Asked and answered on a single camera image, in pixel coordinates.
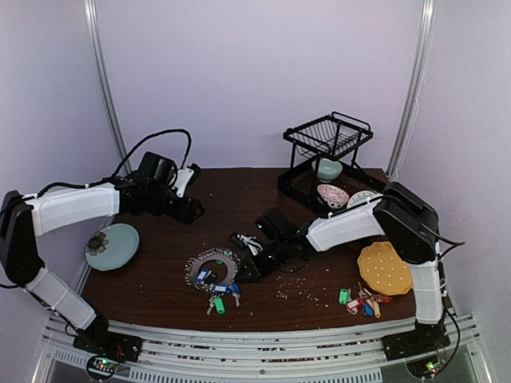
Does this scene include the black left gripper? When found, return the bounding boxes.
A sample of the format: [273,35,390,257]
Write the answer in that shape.
[146,185,205,224]

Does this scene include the green key tag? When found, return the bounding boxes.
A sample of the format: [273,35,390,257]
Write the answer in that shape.
[213,297,225,315]
[339,289,350,305]

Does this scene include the grey disc keyring organizer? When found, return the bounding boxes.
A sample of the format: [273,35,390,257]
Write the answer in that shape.
[184,247,240,294]

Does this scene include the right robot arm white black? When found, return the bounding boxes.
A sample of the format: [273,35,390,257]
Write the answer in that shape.
[236,182,445,353]

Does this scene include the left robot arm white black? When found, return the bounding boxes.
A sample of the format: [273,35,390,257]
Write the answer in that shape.
[1,152,204,354]

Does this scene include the teal plate with flower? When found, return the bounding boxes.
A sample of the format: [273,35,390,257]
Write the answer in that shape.
[85,223,140,271]

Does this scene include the red key tag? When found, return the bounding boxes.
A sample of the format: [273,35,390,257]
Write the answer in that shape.
[346,298,363,314]

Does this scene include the pink patterned dish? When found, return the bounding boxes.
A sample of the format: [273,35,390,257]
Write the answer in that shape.
[316,184,350,210]

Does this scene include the blue key tag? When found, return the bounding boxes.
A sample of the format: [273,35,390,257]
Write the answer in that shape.
[362,302,374,316]

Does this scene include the teal ceramic bowl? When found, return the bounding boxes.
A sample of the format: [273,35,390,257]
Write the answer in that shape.
[311,158,343,183]

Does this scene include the white blue patterned plate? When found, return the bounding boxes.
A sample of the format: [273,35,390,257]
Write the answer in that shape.
[346,190,378,209]

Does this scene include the yellow key tag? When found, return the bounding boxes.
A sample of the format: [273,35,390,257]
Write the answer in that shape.
[372,301,381,318]

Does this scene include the yellow dotted plate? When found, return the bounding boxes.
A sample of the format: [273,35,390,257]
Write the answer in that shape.
[357,241,413,296]

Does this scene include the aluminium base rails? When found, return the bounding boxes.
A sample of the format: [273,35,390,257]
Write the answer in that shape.
[31,314,492,382]

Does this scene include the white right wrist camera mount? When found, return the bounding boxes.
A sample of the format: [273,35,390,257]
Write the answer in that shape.
[229,232,264,256]

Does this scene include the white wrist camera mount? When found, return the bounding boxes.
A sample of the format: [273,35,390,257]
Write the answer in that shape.
[229,232,264,256]
[172,164,201,198]

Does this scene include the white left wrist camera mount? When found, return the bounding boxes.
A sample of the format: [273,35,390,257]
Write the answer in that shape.
[172,164,201,198]

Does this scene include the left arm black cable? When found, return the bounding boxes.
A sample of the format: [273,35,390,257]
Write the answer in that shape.
[111,128,193,180]

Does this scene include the black wire dish rack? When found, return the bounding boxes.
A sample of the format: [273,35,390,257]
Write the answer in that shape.
[277,111,386,213]

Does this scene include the right aluminium frame post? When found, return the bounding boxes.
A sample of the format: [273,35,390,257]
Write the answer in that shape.
[386,0,438,180]

